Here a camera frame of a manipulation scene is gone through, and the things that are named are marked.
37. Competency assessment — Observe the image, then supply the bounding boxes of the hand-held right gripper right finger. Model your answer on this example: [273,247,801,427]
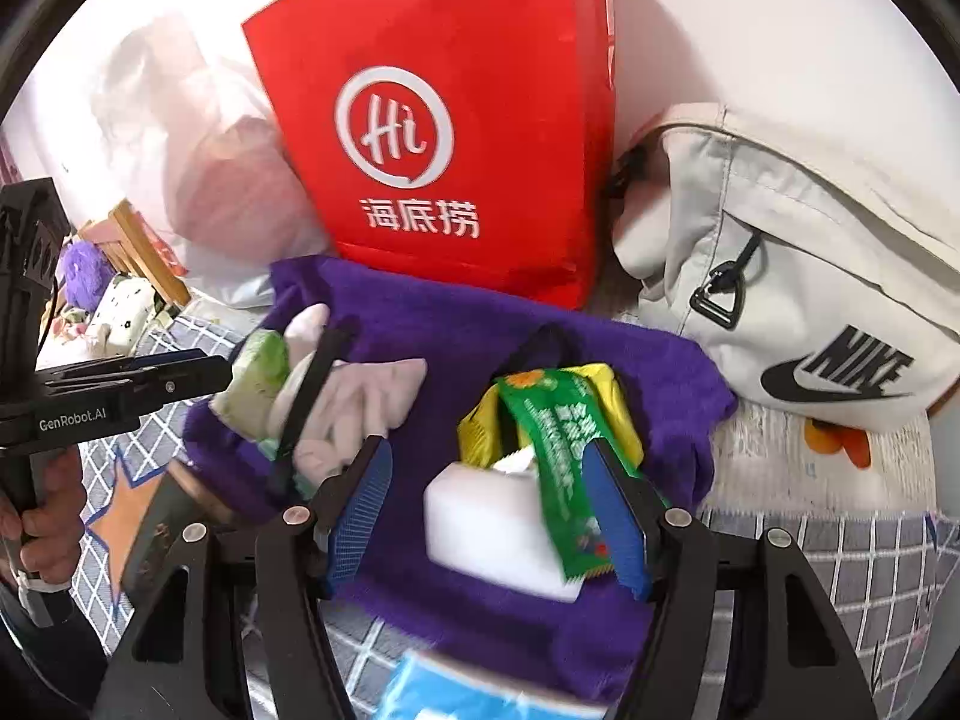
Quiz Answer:
[581,439,878,720]

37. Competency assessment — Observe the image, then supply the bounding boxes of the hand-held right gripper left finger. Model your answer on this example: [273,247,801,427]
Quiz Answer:
[90,435,396,720]

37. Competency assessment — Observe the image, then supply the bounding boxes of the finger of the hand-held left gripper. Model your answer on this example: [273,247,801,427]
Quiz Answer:
[127,356,235,413]
[45,349,209,380]

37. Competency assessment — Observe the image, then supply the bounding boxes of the small light green tissue pack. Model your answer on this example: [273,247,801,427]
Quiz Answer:
[208,330,293,460]

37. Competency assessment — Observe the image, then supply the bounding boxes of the white tissue packet green wrapper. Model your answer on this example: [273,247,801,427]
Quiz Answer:
[424,369,662,606]

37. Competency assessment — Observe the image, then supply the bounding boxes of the person's left forearm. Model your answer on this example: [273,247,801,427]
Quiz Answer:
[0,577,104,720]

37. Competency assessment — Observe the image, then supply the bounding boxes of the person's left hand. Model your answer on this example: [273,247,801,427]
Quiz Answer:
[0,446,89,592]

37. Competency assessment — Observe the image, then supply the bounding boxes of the white spotted plush toy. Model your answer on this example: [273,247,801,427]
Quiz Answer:
[86,276,164,355]

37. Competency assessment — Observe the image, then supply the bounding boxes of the purple plush toy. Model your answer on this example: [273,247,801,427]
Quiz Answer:
[60,244,113,314]

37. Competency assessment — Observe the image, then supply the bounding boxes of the brown wooden furniture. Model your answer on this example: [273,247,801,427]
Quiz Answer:
[79,202,192,308]

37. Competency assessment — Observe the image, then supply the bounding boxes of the brown red box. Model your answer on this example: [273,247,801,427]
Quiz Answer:
[146,231,190,280]

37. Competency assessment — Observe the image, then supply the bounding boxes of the yellow pouch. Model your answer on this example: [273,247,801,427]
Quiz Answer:
[457,322,646,470]

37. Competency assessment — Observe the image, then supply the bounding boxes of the white plastic bag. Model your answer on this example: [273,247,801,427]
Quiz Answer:
[90,11,338,308]

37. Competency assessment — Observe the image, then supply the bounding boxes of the blue tissue pack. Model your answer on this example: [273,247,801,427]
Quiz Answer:
[371,649,610,720]

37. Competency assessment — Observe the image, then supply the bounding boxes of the purple towel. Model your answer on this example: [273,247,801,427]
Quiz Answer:
[184,255,740,707]

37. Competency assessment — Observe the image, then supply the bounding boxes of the dark grey grid quilt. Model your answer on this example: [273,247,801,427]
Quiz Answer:
[697,506,960,720]

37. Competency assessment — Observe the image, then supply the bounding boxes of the beige sling bag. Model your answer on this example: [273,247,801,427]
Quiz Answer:
[611,103,960,434]

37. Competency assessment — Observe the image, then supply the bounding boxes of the red paper bag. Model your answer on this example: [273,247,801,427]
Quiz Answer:
[241,0,617,312]

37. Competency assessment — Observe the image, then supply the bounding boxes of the white cloth bag black strap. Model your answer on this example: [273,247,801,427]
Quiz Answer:
[266,304,428,500]

